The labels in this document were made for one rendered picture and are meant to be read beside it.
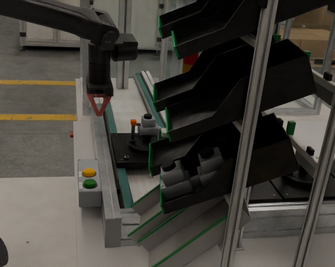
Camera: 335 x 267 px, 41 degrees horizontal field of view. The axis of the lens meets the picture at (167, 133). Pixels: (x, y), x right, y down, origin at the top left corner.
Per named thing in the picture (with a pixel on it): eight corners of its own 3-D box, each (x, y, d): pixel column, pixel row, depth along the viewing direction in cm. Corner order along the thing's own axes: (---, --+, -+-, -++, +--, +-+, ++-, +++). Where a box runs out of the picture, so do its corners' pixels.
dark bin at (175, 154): (152, 177, 105) (139, 150, 102) (152, 151, 116) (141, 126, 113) (269, 137, 101) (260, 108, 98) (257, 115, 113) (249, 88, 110)
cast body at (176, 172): (165, 201, 95) (153, 174, 92) (164, 189, 99) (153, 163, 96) (202, 188, 94) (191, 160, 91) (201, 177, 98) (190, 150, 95)
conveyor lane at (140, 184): (124, 236, 136) (125, 208, 132) (104, 123, 210) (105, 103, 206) (214, 230, 142) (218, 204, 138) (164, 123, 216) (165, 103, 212)
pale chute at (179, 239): (148, 291, 99) (135, 279, 98) (149, 251, 111) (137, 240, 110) (252, 221, 92) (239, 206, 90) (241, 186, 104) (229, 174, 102)
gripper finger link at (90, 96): (110, 109, 130) (110, 78, 126) (112, 118, 124) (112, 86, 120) (86, 109, 129) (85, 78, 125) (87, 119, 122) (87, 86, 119)
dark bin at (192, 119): (170, 143, 85) (156, 109, 82) (169, 116, 97) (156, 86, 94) (317, 92, 81) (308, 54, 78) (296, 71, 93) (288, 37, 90)
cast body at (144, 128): (139, 135, 163) (140, 117, 160) (137, 130, 166) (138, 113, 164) (162, 134, 165) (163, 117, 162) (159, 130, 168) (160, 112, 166)
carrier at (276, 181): (282, 203, 143) (290, 169, 138) (254, 166, 164) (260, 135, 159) (351, 200, 148) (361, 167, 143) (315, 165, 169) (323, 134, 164)
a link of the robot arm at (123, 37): (92, 11, 113) (103, 32, 108) (133, 10, 118) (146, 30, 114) (85, 49, 121) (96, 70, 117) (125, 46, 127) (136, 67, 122)
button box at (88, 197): (79, 207, 140) (78, 190, 138) (77, 174, 159) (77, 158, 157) (101, 206, 142) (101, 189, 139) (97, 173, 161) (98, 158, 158)
